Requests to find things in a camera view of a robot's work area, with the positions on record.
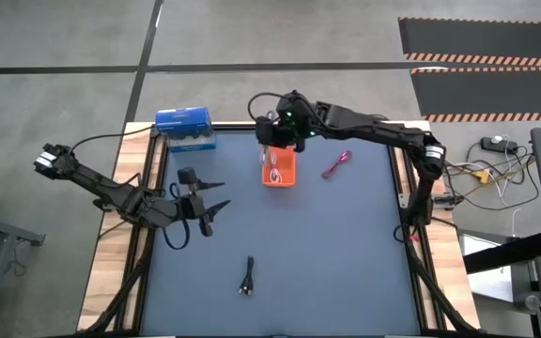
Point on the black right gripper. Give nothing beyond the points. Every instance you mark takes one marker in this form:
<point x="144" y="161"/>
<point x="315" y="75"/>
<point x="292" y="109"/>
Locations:
<point x="284" y="136"/>

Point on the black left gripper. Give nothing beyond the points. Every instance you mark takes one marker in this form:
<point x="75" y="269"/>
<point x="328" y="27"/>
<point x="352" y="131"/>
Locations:
<point x="195" y="206"/>

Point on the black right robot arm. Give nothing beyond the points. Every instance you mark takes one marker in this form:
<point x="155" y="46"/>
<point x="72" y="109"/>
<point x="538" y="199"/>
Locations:
<point x="374" y="129"/>

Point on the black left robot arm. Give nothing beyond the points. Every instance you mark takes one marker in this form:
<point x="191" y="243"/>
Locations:
<point x="111" y="192"/>

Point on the orange plastic basket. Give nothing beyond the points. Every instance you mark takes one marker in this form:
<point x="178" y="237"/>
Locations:
<point x="288" y="166"/>

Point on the blue DualShock controller box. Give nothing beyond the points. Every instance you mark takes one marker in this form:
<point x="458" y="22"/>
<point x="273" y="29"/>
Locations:
<point x="183" y="122"/>

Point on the blue-grey table mat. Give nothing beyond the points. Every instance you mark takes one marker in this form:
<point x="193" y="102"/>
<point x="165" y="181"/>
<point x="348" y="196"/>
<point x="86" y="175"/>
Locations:
<point x="322" y="258"/>

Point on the black hazard-striped floor mat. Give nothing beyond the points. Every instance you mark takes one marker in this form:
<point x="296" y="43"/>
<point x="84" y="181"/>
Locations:
<point x="491" y="94"/>
<point x="486" y="37"/>

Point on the black power strip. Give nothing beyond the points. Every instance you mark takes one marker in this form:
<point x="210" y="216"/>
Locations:
<point x="498" y="143"/>

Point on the black beam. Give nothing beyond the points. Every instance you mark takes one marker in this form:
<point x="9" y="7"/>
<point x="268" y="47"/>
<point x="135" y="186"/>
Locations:
<point x="510" y="251"/>

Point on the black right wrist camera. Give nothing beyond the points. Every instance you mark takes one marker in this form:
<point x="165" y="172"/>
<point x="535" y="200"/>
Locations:
<point x="264" y="129"/>

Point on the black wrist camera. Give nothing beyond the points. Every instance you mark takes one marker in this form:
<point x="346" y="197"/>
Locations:
<point x="187" y="176"/>
<point x="264" y="129"/>

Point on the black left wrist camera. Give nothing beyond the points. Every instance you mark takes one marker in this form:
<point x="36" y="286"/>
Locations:
<point x="187" y="176"/>

